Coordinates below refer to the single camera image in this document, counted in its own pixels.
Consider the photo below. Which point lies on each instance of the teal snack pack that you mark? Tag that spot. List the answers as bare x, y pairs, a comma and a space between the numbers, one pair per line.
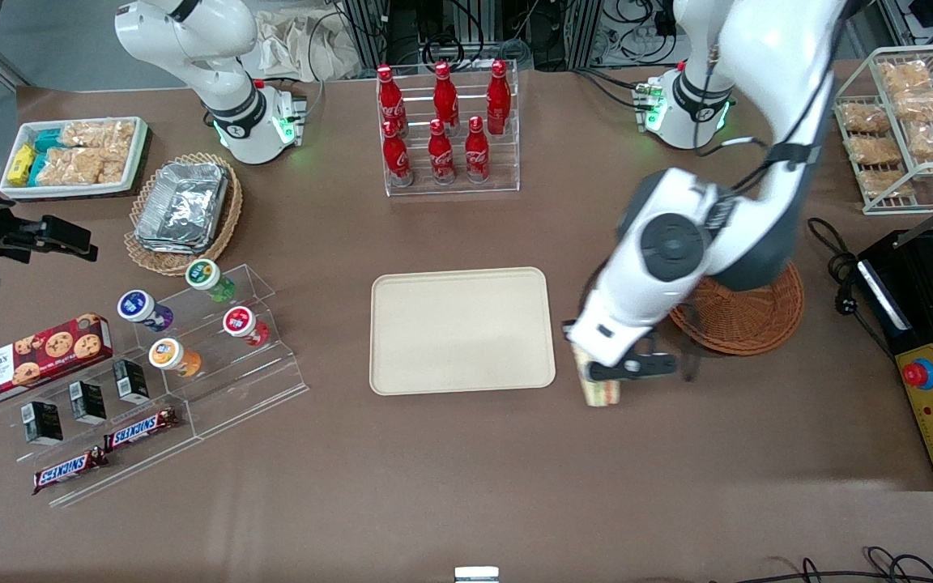
47, 142

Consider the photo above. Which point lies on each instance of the light tan wicker basket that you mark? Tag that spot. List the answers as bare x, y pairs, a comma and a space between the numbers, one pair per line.
227, 219

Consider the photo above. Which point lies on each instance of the dark brown wicker basket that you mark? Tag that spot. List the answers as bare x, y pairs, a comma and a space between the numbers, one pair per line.
750, 324

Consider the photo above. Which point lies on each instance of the red Walkers cookie box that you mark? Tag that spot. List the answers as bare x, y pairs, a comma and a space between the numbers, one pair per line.
29, 360

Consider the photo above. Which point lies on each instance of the black countertop appliance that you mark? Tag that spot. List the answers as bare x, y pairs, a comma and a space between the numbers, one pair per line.
916, 291

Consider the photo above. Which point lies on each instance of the triangular sandwich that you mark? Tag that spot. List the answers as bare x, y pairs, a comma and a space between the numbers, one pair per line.
602, 393

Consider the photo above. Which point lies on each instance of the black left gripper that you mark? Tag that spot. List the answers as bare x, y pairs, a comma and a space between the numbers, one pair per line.
568, 323

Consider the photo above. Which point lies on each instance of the stack of foil trays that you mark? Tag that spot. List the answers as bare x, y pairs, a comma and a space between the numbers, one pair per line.
181, 206

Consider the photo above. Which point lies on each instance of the clear acrylic bottle rack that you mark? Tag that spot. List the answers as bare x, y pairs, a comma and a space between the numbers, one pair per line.
507, 162

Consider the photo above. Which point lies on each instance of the yellow snack pack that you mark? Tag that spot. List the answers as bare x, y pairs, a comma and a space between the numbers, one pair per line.
21, 164

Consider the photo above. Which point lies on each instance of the small black box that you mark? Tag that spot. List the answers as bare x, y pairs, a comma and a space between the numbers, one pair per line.
88, 402
44, 423
131, 381

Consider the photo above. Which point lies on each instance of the orange yogurt cup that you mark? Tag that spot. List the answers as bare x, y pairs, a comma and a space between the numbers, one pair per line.
168, 354

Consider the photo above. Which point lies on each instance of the red yogurt cup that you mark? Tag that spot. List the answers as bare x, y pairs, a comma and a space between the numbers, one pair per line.
240, 321

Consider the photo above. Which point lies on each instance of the Snickers chocolate bar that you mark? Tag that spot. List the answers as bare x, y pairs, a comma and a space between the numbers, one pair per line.
70, 470
141, 429

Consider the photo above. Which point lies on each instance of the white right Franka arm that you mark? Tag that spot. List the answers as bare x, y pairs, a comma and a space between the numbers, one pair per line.
232, 121

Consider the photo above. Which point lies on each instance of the purple yogurt cup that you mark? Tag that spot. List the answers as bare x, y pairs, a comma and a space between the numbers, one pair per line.
138, 306

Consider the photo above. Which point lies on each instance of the clear rice cracker packet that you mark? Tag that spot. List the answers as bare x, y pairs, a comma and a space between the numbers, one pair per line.
70, 166
98, 134

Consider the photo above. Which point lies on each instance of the white rectangular snack tray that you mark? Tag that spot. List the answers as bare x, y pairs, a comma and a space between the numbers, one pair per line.
138, 162

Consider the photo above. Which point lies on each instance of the beige cloth bag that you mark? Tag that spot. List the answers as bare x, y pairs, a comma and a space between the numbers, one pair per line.
288, 48

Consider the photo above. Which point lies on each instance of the clear acrylic snack riser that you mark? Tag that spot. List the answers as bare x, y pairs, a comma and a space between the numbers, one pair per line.
151, 457

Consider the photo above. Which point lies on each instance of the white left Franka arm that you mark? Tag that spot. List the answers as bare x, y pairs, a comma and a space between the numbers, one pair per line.
774, 81

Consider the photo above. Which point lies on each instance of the clear acrylic cup riser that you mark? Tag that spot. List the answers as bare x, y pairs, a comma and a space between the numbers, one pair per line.
264, 380

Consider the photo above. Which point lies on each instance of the beige plastic tray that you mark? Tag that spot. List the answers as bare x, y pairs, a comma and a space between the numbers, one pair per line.
462, 330

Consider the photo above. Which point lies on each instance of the red cola bottle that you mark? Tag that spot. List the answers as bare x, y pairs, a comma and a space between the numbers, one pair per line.
445, 97
391, 101
498, 97
396, 158
476, 156
440, 158

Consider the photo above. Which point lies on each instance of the green yogurt cup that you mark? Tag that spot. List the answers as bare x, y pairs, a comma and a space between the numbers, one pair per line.
206, 275

